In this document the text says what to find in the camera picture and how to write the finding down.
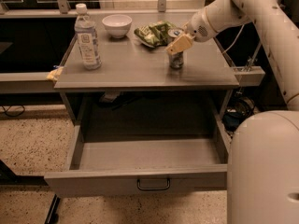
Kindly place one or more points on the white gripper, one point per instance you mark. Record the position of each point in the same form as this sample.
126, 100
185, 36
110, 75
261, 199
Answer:
198, 27

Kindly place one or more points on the redbull can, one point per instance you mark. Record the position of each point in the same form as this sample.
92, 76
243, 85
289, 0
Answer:
176, 59

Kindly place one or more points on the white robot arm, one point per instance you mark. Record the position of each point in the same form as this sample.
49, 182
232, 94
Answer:
263, 161

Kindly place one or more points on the grey open top drawer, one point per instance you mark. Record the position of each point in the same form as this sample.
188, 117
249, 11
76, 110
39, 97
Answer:
175, 136

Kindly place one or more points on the green chip bag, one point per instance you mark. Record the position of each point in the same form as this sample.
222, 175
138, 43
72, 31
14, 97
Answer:
154, 34

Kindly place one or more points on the grey cabinet table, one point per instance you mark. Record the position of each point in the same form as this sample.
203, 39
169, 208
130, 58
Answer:
128, 65

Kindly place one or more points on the white ceramic bowl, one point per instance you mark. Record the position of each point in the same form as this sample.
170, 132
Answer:
117, 25

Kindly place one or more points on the clear plastic water bottle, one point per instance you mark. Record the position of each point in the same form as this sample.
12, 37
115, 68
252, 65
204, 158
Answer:
85, 29

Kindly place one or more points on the black drawer handle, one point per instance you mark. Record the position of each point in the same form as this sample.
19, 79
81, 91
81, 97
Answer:
153, 184

